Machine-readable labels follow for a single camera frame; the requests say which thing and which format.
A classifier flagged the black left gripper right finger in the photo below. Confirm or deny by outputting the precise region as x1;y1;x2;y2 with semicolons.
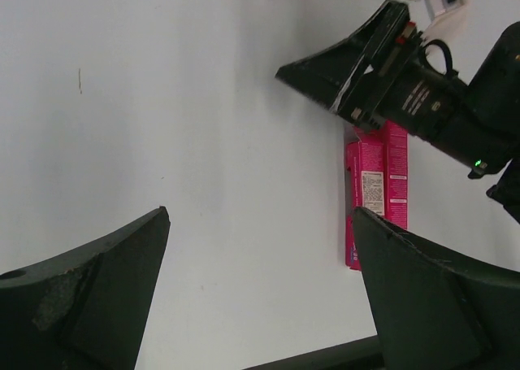
353;207;519;369

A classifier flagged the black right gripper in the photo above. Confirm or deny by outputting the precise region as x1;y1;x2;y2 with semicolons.
275;0;467;141

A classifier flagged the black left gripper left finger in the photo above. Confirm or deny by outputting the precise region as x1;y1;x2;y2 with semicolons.
1;207;171;369

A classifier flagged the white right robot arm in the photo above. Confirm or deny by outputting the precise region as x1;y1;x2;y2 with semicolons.
275;0;519;218

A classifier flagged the pink toothpaste box middle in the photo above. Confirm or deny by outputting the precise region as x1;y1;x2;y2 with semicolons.
343;125;387;272

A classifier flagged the pink toothpaste box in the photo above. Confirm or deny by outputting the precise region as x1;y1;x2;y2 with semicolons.
382;121;408;229
343;125;387;272

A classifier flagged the pink toothpaste box right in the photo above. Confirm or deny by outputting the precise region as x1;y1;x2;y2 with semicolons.
382;121;408;229

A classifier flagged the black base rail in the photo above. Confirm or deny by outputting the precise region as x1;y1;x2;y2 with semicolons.
248;336;386;370

